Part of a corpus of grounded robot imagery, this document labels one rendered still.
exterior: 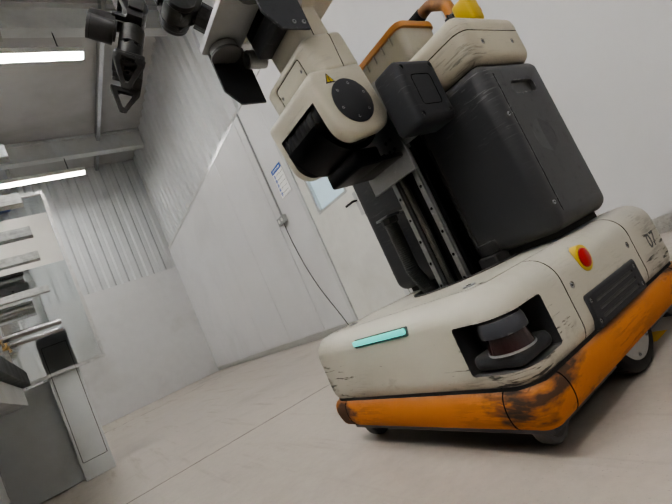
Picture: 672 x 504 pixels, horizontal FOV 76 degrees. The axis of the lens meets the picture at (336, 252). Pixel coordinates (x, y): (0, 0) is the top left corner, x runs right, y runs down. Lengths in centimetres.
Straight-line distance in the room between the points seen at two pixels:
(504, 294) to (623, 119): 190
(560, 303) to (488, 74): 50
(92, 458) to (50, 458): 25
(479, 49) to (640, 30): 153
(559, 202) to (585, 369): 36
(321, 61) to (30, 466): 278
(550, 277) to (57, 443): 288
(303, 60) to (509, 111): 45
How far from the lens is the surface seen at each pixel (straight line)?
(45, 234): 323
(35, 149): 934
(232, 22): 113
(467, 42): 105
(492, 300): 71
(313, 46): 100
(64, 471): 320
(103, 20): 127
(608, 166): 259
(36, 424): 319
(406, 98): 93
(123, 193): 1038
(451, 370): 80
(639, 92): 252
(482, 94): 102
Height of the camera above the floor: 36
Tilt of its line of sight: 6 degrees up
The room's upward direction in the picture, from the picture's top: 24 degrees counter-clockwise
